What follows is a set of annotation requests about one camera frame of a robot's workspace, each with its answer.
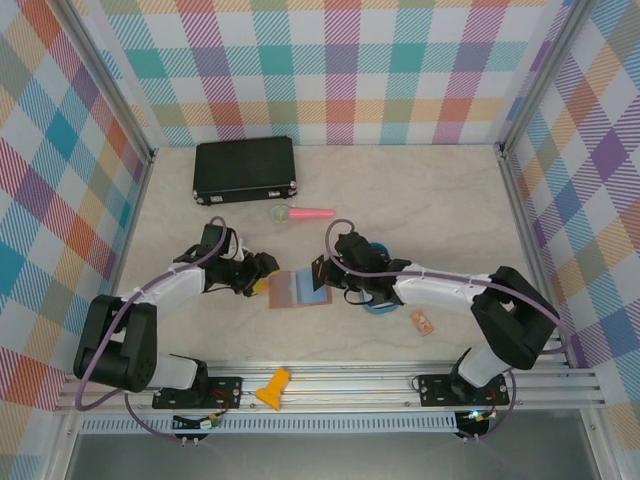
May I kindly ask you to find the pink leather card holder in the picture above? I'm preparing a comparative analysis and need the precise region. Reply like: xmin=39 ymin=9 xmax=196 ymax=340
xmin=267 ymin=268 xmax=334 ymax=311

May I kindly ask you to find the dark credit card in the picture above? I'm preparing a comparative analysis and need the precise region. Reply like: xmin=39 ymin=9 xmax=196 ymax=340
xmin=310 ymin=254 xmax=327 ymax=291

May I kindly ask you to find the blue card tray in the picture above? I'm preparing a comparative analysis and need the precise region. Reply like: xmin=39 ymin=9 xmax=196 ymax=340
xmin=360 ymin=241 xmax=401 ymax=317

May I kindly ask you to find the pink toy microphone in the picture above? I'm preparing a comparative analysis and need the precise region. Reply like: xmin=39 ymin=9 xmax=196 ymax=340
xmin=270 ymin=204 xmax=336 ymax=225

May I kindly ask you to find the small orange packet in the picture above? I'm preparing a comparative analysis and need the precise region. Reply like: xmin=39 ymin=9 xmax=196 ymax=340
xmin=411 ymin=309 xmax=436 ymax=338

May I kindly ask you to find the spare yellow gripper finger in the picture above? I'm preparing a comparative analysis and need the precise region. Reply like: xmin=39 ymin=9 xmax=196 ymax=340
xmin=254 ymin=367 xmax=292 ymax=412

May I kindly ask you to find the black hard case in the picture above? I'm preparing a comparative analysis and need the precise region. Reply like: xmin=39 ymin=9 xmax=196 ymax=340
xmin=192 ymin=135 xmax=300 ymax=207

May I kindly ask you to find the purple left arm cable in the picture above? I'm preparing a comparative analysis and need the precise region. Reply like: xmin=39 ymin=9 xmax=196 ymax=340
xmin=74 ymin=215 xmax=239 ymax=444

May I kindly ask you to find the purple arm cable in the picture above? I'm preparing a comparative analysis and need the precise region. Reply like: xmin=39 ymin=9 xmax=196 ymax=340
xmin=74 ymin=215 xmax=239 ymax=444
xmin=325 ymin=218 xmax=570 ymax=444

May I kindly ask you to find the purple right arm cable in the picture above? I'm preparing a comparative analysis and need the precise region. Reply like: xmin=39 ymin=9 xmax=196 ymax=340
xmin=325 ymin=218 xmax=570 ymax=444

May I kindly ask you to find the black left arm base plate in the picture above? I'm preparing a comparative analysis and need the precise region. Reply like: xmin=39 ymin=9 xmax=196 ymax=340
xmin=152 ymin=375 xmax=245 ymax=410

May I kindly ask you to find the aluminium side rail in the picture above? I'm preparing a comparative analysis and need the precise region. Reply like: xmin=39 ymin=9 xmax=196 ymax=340
xmin=67 ymin=148 xmax=159 ymax=376
xmin=497 ymin=144 xmax=571 ymax=369

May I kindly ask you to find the aluminium rail frame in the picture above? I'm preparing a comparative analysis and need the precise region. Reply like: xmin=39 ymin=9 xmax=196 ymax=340
xmin=53 ymin=358 xmax=604 ymax=415

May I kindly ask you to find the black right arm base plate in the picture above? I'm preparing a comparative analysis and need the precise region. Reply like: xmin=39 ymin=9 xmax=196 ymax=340
xmin=417 ymin=373 xmax=506 ymax=407

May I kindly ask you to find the small wired connector board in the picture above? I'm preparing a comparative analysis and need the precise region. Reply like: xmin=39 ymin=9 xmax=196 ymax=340
xmin=172 ymin=413 xmax=222 ymax=432
xmin=457 ymin=407 xmax=499 ymax=441

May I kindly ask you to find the slotted grey cable duct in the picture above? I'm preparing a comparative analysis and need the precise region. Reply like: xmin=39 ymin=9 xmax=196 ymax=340
xmin=78 ymin=412 xmax=460 ymax=435

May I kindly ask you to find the aluminium corner post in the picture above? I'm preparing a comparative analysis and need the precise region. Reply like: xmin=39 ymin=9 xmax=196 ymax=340
xmin=492 ymin=0 xmax=594 ymax=156
xmin=58 ymin=0 xmax=157 ymax=166

